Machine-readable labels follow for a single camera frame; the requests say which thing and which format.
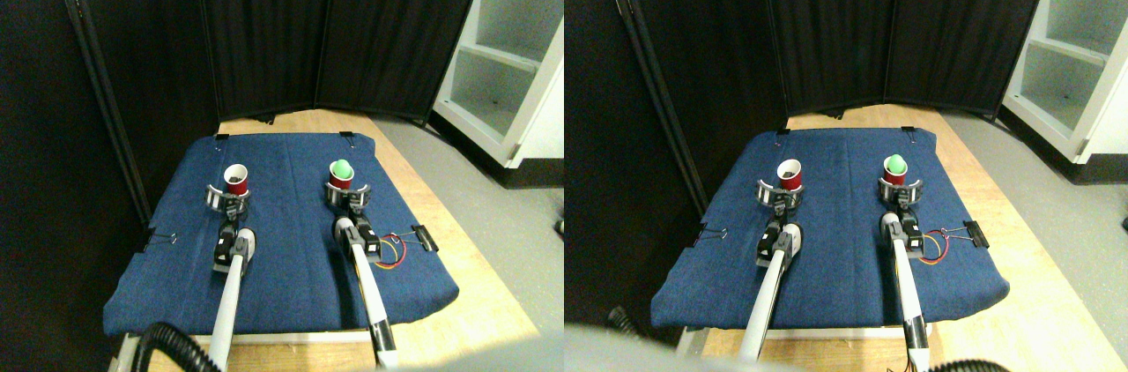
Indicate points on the curtain stand pole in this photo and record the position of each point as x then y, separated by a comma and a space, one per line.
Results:
652, 81
101, 90

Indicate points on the green ball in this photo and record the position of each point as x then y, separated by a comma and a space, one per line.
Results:
341, 167
896, 162

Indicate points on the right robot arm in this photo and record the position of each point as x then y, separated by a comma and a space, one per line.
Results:
906, 293
366, 293

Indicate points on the white shelf unit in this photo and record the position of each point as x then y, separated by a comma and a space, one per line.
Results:
1062, 72
493, 81

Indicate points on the dark blue cloth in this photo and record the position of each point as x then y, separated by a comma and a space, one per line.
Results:
291, 266
837, 275

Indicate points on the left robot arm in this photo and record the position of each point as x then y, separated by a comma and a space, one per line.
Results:
231, 301
768, 293

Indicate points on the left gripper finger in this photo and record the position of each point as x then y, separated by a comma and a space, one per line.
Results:
213, 199
243, 199
796, 195
763, 195

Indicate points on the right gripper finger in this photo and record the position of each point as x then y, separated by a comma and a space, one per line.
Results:
885, 191
331, 196
363, 196
915, 191

